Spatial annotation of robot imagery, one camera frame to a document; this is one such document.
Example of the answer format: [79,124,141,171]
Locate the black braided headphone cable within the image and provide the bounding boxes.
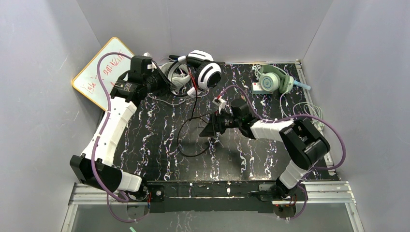
[176,64,214,158]

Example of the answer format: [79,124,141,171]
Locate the black and white headphones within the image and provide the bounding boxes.
[183,50,222,97]

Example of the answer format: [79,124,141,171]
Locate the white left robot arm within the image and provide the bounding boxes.
[70,53,175,194]

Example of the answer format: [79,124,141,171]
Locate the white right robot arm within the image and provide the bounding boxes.
[200,99,331,198]

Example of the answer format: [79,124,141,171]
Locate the grey white headphones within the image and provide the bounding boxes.
[160,61,190,94]

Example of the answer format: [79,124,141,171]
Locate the mint green headphones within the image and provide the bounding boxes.
[254,64,294,94]

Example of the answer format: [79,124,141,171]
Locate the small white red box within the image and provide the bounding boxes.
[251,82,263,94]

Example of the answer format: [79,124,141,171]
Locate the blue marker pen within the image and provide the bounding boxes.
[168,55,186,62]

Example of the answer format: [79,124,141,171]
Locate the yellow framed whiteboard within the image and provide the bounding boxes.
[71,37,135,112]

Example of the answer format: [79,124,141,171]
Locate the green black marker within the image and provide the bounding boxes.
[213,61,226,65]

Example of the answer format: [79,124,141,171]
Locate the light blue pen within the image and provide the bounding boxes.
[293,80,311,90]

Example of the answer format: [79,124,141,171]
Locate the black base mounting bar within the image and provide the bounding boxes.
[147,181,285,213]

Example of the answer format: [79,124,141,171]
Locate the white grey headphone cable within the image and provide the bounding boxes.
[146,58,210,107]

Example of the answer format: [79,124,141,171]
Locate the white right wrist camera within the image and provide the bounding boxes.
[212,96,226,113]

